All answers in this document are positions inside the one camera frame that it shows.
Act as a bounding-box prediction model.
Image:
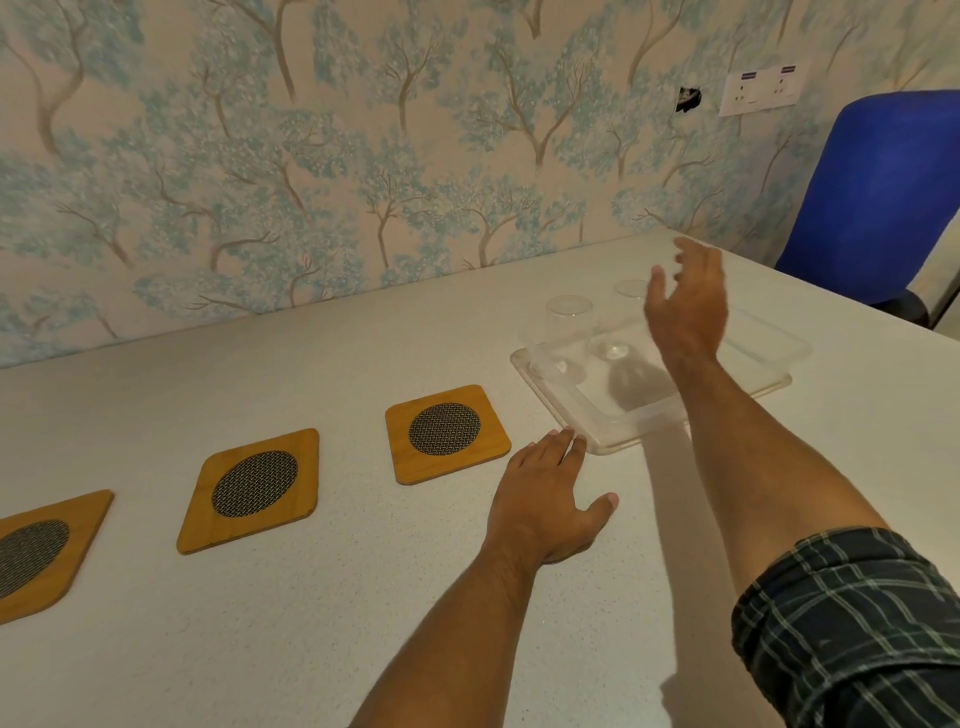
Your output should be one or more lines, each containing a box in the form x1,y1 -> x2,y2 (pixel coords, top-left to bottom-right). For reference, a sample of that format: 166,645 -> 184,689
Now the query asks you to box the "person's left hand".
486,427 -> 621,566

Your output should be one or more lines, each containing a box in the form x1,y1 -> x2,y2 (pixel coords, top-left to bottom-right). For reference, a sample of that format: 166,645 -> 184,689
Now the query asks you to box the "person's left forearm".
348,531 -> 549,728

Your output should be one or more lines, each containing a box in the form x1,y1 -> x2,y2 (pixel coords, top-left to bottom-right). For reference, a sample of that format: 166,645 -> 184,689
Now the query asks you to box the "dark plaid shirt sleeve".
731,527 -> 960,728

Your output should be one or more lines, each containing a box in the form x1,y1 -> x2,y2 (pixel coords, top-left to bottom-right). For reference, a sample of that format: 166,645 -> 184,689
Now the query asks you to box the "white wall socket plate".
718,63 -> 812,119

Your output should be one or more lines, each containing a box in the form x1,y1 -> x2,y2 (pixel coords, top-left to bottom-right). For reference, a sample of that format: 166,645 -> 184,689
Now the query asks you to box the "clear drinking glass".
529,294 -> 598,385
592,279 -> 654,362

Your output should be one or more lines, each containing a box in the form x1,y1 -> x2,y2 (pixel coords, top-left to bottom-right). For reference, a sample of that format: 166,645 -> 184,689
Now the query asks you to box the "clear plastic tray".
510,300 -> 816,456

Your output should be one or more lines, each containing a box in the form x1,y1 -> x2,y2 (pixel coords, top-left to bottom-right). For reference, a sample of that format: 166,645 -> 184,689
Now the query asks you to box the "person's right forearm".
660,352 -> 891,601

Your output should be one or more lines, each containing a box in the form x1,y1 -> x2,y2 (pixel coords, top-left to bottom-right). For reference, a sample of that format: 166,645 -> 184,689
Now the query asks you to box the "person's right hand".
645,236 -> 731,368

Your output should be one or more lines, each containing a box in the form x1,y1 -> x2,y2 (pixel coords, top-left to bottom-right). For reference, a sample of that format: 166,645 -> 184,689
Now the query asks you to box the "square wooden mesh coaster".
0,489 -> 115,626
176,428 -> 321,556
384,384 -> 513,486

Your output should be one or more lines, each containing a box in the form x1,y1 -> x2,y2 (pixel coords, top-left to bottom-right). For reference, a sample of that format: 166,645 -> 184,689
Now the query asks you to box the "blue office chair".
774,90 -> 960,331

